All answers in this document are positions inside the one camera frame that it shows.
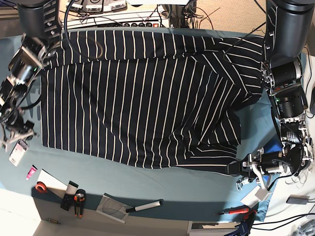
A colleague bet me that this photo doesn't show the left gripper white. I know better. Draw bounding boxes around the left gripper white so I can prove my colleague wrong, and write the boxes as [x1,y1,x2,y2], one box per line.
[242,148,271,201]

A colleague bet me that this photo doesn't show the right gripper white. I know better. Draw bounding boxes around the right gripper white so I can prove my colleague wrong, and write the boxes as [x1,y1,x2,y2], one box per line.
[0,120,38,151]

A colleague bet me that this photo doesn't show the navy white striped t-shirt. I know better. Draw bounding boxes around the navy white striped t-shirt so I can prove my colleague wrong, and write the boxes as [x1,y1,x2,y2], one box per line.
[41,30,263,174]

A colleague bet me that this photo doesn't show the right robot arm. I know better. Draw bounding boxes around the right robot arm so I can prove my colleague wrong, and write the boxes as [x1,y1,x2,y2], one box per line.
[0,0,62,148]

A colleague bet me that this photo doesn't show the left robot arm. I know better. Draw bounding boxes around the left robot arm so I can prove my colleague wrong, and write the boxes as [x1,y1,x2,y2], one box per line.
[227,0,315,201]

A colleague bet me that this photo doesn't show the white small booklet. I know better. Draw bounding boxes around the white small booklet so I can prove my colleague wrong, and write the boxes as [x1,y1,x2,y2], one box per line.
[241,185,260,208]

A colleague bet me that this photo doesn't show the white packaged card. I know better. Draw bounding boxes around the white packaged card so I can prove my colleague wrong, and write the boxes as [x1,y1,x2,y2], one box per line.
[9,140,29,167]

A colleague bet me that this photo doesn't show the red black screwdriver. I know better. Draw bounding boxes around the red black screwdriver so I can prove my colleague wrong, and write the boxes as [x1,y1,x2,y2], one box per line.
[215,207,250,215]

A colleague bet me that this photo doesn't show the silver carabiner pulley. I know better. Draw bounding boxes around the silver carabiner pulley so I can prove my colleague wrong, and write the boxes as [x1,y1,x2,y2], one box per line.
[236,177,256,191]

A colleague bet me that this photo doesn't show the grey flat device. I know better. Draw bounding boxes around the grey flat device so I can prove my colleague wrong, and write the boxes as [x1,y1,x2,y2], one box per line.
[286,196,309,205]

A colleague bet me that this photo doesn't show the pink tube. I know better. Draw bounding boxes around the pink tube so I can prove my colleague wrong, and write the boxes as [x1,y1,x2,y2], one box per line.
[26,165,37,180]

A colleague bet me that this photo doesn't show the orange tape roll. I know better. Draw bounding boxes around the orange tape roll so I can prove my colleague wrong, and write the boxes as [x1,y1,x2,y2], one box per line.
[35,181,48,194]

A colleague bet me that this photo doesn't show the white paper sheet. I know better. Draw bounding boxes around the white paper sheet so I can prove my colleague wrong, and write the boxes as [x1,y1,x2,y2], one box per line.
[37,169,67,192]

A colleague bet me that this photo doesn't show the black perforated plate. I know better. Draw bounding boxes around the black perforated plate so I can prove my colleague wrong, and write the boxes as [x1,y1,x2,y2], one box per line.
[61,181,78,211]

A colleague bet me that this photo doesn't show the orange black pliers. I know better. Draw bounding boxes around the orange black pliers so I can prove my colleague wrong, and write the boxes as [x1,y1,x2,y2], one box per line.
[74,189,86,219]

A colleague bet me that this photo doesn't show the teal table cloth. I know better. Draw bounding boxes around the teal table cloth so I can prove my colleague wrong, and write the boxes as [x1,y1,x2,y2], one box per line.
[0,28,273,220]

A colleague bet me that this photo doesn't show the black power strip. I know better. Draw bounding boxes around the black power strip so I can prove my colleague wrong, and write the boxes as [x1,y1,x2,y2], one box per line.
[98,21,165,28]

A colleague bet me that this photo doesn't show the white cable ties bundle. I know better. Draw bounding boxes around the white cable ties bundle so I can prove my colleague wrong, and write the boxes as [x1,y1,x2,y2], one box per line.
[284,170,311,189]

